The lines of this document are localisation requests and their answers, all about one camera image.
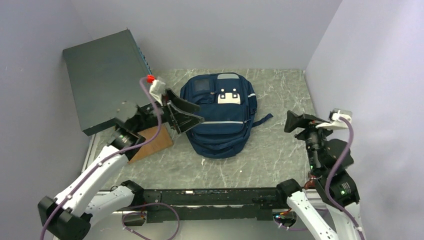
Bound dark grey metal equipment box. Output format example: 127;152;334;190
62;29;151;136

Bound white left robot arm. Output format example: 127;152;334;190
37;88;204;240

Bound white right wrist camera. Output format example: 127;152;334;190
316;108;353;131

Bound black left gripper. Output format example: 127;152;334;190
133;87;204;133

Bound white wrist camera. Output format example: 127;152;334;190
316;108;353;131
146;74;166;106

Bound aluminium frame rail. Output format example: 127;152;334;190
52;134;364;240

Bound navy blue student backpack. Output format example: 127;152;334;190
180;72;273;159

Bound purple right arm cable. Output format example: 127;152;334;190
273;116;365;240

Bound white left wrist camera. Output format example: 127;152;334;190
146;74;166;106

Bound copper pipe fitting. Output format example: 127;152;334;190
303;177;316;190

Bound wooden board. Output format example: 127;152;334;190
129;124;174;164

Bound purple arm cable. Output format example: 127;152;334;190
273;116;365;240
39;77;181;240

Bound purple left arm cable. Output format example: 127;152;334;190
39;77;181;240

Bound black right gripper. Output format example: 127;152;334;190
284;109;338;172

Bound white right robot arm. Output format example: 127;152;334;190
275;109;366;240

